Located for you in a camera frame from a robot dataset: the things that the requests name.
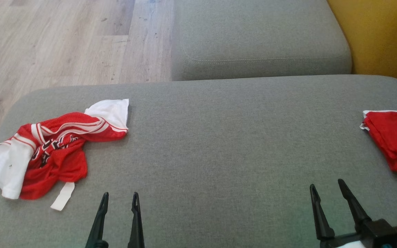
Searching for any small grey sofa cushion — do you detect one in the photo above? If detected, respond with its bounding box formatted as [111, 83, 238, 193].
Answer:
[171, 0, 353, 82]

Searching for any large grey sofa seat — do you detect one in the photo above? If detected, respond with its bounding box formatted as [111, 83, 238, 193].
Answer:
[0, 75, 397, 248]

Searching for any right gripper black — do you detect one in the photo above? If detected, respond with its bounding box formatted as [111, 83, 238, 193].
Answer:
[309, 178, 397, 248]

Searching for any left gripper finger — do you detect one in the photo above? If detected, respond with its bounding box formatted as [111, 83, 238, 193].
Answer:
[85, 192, 110, 248]
[128, 192, 145, 248]

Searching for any red and white sports jersey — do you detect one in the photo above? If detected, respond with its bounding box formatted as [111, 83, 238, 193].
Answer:
[0, 99, 130, 211]

